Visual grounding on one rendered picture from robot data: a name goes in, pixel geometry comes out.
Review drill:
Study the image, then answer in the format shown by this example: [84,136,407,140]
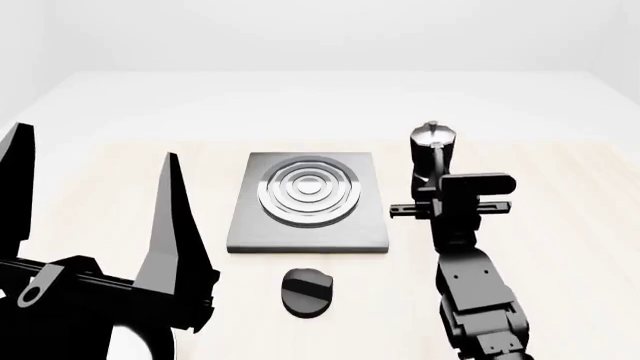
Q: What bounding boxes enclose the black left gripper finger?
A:
[0,121,37,261]
[133,151,221,302]

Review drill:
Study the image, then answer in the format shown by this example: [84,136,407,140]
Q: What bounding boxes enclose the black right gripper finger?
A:
[411,174,442,207]

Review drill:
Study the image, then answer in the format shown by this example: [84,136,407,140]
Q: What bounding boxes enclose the black silver moka pot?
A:
[408,120,458,189]

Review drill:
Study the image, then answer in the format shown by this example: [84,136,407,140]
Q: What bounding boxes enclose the silver square stove plate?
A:
[225,150,391,255]

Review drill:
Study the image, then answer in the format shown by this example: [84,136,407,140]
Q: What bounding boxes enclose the black stove knob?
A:
[280,267,335,321]

